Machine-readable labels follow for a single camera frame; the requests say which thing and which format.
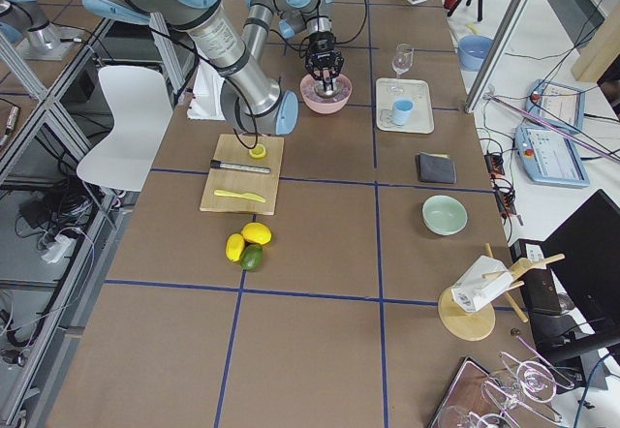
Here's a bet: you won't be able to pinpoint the white chair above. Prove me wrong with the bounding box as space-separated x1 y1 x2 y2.
77 65 173 192

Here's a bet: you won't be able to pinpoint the aluminium frame post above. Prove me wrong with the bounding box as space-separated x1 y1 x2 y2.
464 0 529 113

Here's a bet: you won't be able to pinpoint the grey folded cloth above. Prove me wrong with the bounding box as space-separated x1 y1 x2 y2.
416 153 456 184

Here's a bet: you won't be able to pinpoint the yellow lemon round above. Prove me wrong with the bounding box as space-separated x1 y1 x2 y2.
241 222 272 245

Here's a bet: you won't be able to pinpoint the teach pendant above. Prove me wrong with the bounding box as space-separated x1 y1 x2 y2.
514 125 590 188
526 79 585 134

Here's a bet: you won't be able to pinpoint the yellow plastic knife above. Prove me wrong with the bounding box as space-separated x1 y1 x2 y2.
213 189 266 203

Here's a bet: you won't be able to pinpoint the black monitor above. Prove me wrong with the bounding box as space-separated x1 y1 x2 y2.
542 189 619 363

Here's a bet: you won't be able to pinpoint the steel muddler black tip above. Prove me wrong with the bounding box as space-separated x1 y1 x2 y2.
209 159 271 174

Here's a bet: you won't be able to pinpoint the lemon half slice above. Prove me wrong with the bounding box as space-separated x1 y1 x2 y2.
248 143 267 160

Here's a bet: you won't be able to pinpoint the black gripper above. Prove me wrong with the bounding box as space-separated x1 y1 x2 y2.
304 31 344 90

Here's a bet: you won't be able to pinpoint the metal ice scoop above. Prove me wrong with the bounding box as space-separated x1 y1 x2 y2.
314 79 342 100

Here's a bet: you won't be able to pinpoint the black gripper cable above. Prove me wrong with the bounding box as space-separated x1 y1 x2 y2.
278 0 370 90

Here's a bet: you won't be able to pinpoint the blue bowl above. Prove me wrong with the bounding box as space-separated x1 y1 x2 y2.
457 35 493 72

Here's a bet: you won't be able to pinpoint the yellow stick object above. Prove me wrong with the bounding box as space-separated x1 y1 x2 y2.
466 22 481 35

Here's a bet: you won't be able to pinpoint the white carton box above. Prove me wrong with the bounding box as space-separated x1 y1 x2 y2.
450 256 512 313

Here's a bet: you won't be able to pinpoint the clear ice cubes pile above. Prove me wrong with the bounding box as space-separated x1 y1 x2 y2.
302 80 350 103

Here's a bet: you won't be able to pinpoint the teach pendant far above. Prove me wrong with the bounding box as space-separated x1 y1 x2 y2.
526 79 585 134

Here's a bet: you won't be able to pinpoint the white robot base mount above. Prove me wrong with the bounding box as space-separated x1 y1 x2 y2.
187 61 225 121

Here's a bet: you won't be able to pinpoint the green avocado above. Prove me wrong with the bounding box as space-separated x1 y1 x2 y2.
239 244 264 271

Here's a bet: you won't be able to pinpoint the clear wine glass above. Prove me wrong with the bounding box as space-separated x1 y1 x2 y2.
390 44 414 95

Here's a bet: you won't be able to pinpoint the teach pendant near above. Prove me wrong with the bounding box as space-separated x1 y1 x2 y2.
514 125 590 188

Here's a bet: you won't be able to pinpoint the light blue cup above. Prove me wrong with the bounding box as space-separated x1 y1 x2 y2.
390 98 414 126

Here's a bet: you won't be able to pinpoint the green bowl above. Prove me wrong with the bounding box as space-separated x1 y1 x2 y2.
421 195 468 236

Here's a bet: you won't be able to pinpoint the pink bowl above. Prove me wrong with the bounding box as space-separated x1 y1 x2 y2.
299 75 353 114

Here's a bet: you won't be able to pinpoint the wooden cutting board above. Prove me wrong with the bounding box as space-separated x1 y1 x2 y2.
200 134 285 215

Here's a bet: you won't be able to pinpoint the cream bear tray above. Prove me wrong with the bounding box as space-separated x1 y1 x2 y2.
375 77 434 134

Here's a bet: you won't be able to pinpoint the yellow lemon upper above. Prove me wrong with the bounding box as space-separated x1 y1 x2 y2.
225 232 246 262

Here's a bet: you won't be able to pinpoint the wooden cup stand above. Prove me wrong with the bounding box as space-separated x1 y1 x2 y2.
438 243 565 341

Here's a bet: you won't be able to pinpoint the upturned wine glass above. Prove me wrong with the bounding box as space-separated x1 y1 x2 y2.
480 352 575 424

